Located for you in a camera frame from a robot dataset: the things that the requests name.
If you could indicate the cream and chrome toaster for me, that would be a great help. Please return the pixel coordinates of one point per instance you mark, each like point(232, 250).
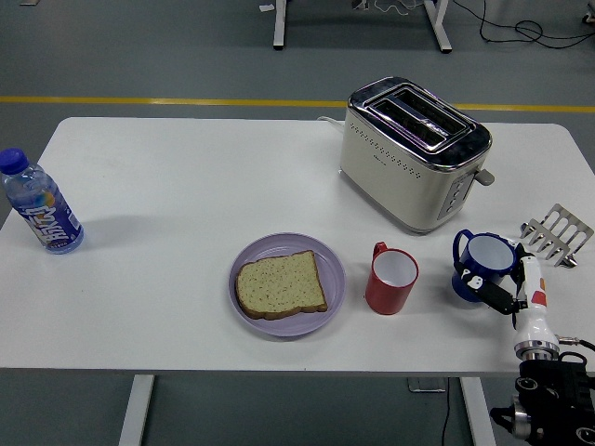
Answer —
point(395, 186)

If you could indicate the metal toast rack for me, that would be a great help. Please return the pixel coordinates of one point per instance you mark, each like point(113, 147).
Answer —
point(558, 234)

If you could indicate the purple round plate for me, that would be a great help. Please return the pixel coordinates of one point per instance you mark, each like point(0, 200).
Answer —
point(288, 244)

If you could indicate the slice of bread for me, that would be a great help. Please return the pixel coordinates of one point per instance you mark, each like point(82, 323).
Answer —
point(279, 285)

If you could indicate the white paper scrap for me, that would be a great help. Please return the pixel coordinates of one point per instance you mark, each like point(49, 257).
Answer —
point(266, 7)

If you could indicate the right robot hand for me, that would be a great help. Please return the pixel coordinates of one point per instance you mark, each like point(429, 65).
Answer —
point(532, 320)

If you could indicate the white table leg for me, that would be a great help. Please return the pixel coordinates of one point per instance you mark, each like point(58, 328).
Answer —
point(136, 413)
point(476, 413)

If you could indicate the red enamel cup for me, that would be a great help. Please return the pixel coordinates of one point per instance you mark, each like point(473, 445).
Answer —
point(386, 297)

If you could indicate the white background desk leg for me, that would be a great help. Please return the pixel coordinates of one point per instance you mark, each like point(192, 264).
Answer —
point(280, 23)
point(439, 28)

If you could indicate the blue-capped drink bottle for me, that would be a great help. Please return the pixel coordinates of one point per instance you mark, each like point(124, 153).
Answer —
point(46, 218)

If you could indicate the blue enamel cup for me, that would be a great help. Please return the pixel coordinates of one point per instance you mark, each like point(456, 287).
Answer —
point(488, 255)

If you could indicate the grey floor socket plate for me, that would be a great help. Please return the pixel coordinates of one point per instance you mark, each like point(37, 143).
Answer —
point(425, 385)

